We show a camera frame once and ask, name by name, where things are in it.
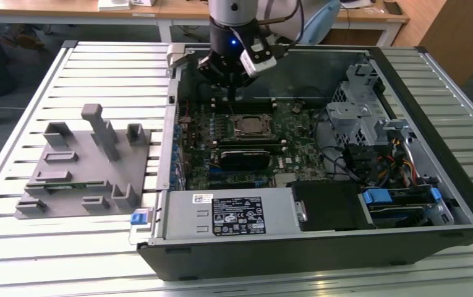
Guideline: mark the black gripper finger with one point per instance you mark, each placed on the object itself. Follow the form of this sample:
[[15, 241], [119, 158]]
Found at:
[[219, 72], [249, 82]]

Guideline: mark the thin metal locking lever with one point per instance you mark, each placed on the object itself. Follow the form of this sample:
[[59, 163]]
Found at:
[[233, 112]]

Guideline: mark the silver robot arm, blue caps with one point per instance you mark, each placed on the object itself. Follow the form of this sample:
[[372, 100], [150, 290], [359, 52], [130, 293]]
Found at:
[[225, 14]]

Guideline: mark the CPU socket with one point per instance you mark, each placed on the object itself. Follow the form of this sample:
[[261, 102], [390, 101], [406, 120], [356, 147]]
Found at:
[[267, 135]]

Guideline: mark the white box with blue print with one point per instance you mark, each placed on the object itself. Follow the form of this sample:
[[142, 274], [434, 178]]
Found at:
[[143, 2]]

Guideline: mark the black graphics card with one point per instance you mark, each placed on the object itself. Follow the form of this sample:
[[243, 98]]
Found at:
[[245, 159]]

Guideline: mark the silver metal drive cage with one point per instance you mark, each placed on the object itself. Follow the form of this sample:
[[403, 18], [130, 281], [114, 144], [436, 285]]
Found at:
[[348, 117]]

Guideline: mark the green motherboard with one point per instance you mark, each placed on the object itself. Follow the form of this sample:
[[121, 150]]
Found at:
[[302, 154]]

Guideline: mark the plain white box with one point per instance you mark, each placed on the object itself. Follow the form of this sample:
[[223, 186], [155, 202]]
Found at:
[[113, 5]]

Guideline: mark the black expansion slot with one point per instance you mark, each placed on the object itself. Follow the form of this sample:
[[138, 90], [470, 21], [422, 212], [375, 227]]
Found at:
[[237, 182]]

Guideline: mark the silver chipset heatsink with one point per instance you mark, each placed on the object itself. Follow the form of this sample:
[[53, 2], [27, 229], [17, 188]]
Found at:
[[286, 180]]

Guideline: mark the wooden office desk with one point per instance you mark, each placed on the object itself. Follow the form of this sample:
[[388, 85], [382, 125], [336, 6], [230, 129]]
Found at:
[[55, 14], [368, 17]]

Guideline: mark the grey parts rack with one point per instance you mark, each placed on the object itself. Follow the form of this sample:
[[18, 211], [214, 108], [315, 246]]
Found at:
[[87, 145]]

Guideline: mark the black plastic shroud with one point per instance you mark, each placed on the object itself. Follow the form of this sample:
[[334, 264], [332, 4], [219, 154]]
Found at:
[[327, 204]]

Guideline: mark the grey power supply with label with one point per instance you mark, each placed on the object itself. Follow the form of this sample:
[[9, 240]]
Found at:
[[187, 222]]

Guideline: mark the blue disk carrier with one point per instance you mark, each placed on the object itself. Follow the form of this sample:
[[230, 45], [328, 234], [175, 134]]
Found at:
[[375, 197]]

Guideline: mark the blue case latch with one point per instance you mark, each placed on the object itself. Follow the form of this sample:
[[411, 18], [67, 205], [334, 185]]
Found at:
[[138, 217]]

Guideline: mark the green RAM stick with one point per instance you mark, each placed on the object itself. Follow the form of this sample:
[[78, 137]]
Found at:
[[69, 186]]

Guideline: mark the wooden cabinet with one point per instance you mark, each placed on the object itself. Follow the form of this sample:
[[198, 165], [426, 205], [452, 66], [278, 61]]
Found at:
[[459, 31]]

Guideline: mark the black hard disk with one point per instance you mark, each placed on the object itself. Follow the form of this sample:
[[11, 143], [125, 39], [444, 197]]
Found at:
[[398, 216]]

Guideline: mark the black PC case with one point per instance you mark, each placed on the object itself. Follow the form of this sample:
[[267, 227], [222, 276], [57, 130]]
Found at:
[[261, 263]]

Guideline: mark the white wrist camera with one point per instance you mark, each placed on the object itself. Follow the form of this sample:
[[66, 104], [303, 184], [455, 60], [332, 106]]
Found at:
[[261, 66]]

